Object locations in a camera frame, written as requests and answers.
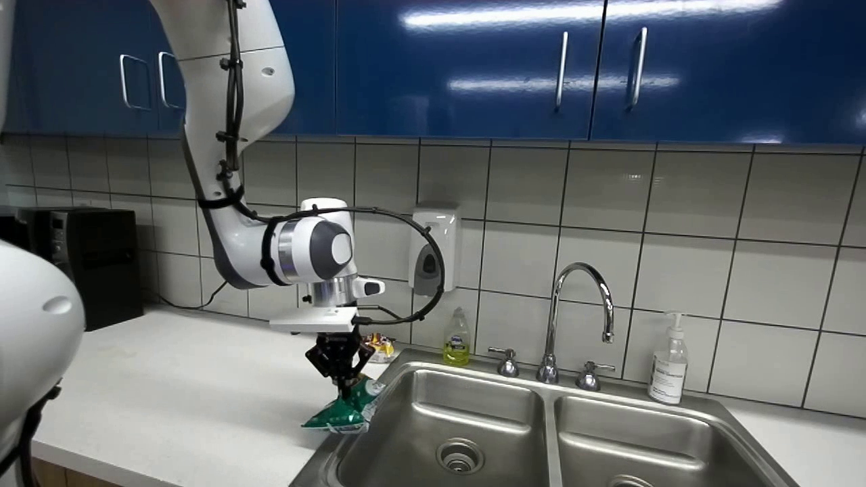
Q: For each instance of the left basin drain strainer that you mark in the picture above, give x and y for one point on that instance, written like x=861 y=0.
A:
x=629 y=480

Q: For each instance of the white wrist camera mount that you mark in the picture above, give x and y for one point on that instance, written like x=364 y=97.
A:
x=332 y=306

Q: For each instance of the blue upper cabinet door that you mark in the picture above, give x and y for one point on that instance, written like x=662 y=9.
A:
x=441 y=68

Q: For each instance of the blue right cabinet door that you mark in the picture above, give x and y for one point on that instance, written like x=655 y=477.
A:
x=732 y=72

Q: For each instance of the right basin drain strainer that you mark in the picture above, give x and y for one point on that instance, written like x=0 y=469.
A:
x=460 y=456

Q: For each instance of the black coffee maker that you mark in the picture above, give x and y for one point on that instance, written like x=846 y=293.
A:
x=95 y=246

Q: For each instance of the chrome faucet handle knob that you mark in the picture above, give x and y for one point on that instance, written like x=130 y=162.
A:
x=587 y=376

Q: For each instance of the basin drain strainer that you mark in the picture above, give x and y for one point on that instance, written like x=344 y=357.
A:
x=460 y=456
x=629 y=480

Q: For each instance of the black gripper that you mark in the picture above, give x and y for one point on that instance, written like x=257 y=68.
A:
x=336 y=352

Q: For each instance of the yellow dish soap bottle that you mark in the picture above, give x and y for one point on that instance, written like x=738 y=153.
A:
x=459 y=338

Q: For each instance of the blue cabinet door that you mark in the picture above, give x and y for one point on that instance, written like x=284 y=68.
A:
x=732 y=72
x=441 y=68
x=92 y=68

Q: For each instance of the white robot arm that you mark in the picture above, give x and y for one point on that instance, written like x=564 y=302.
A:
x=236 y=89

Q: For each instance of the stainless steel double sink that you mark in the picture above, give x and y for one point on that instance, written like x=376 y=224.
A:
x=537 y=436

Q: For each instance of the white wall soap dispenser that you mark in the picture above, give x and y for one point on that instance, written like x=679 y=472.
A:
x=433 y=254

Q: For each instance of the green snack packet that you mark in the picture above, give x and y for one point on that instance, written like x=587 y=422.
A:
x=352 y=410

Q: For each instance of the chrome gooseneck faucet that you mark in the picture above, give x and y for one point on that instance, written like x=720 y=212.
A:
x=570 y=319

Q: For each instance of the clear soap pump bottle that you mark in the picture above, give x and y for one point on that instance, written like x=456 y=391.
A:
x=670 y=362

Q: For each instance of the blue left cabinet door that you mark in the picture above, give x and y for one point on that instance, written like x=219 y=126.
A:
x=92 y=68

